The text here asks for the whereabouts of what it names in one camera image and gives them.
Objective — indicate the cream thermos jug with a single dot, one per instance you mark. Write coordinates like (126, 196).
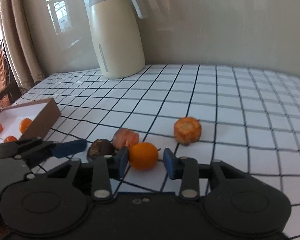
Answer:
(116, 36)

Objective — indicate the dark chestnut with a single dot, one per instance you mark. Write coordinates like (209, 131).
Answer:
(100, 147)

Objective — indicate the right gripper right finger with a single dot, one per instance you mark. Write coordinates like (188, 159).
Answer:
(189, 171)

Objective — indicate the wooden sofa orange cushions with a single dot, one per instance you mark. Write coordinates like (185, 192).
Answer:
(9, 90)

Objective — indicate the orange kumquat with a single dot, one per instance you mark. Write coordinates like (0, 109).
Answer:
(143, 156)
(10, 138)
(24, 124)

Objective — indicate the checkered white tablecloth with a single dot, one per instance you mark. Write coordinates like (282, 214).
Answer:
(246, 117)

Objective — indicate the brown cardboard box tray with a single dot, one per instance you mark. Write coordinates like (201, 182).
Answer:
(43, 113)

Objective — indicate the beige curtain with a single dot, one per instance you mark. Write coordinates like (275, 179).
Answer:
(19, 46)

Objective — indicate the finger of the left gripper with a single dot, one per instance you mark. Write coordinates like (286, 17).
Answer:
(62, 149)
(12, 147)

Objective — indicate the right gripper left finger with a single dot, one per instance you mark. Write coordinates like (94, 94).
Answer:
(103, 169)

